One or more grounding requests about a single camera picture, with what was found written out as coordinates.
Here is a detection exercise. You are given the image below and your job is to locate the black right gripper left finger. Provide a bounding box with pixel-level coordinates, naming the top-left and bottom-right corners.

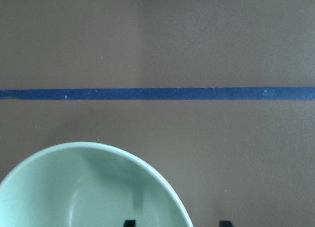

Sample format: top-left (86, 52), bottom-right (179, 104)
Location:
top-left (124, 220), bottom-right (136, 227)

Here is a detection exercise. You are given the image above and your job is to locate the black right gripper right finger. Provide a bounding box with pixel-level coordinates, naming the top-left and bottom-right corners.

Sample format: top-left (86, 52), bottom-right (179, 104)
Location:
top-left (219, 220), bottom-right (233, 227)

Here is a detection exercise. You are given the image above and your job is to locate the green ceramic bowl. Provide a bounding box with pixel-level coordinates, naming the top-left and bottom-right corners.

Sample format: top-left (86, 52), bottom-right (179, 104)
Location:
top-left (0, 142), bottom-right (192, 227)

